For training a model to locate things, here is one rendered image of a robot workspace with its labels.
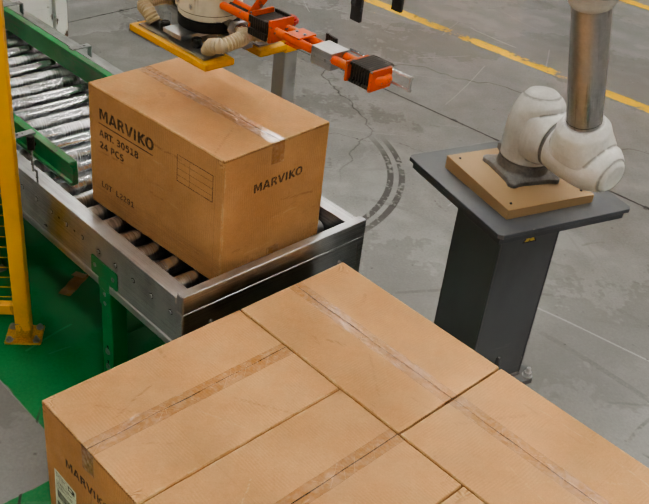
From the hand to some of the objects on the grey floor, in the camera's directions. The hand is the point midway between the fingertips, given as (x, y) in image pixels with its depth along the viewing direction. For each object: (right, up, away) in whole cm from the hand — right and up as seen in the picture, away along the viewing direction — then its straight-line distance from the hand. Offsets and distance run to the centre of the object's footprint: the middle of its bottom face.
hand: (377, 10), depth 210 cm
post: (-34, -63, +153) cm, 169 cm away
